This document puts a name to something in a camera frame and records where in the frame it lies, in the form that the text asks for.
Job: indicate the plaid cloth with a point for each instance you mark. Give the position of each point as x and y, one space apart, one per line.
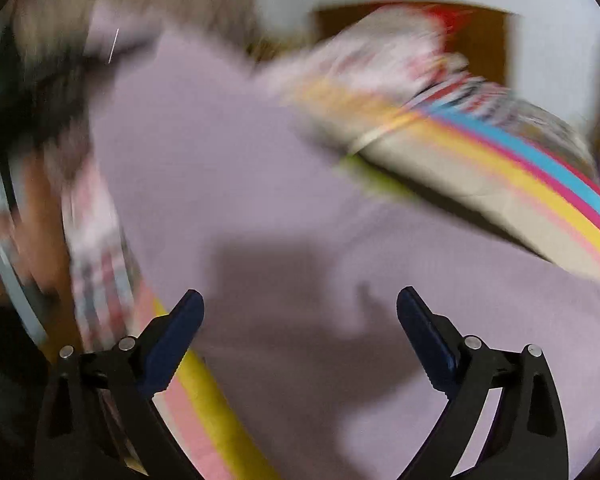
485 97

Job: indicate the purple fleece pants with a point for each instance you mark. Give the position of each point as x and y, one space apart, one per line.
230 185

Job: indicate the rainbow striped blanket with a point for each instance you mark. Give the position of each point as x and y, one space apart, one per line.
555 195

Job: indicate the plaid garment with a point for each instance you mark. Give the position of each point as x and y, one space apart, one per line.
100 260

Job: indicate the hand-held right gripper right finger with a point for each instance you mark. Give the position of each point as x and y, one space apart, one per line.
430 345

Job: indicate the pale floral pillow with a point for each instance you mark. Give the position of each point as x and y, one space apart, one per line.
370 55

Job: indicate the dark plain wooden headboard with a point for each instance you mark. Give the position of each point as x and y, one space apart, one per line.
490 45

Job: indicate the red patterned pillow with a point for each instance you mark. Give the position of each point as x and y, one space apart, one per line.
450 22

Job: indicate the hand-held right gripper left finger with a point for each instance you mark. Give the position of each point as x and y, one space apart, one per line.
172 355

